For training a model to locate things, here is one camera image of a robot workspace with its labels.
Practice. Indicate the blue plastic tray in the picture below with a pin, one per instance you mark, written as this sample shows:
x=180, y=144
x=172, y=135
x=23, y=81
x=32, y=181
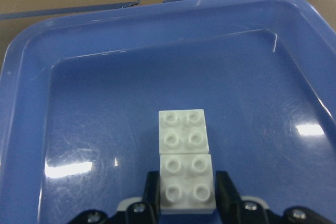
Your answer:
x=80, y=97

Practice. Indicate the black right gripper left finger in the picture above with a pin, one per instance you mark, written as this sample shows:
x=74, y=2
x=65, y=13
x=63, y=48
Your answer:
x=148, y=209

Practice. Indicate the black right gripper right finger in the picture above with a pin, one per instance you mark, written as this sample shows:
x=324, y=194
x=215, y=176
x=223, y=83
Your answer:
x=230, y=205

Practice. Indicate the white block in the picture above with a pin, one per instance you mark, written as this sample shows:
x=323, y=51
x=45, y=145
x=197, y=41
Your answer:
x=183, y=132
x=186, y=184

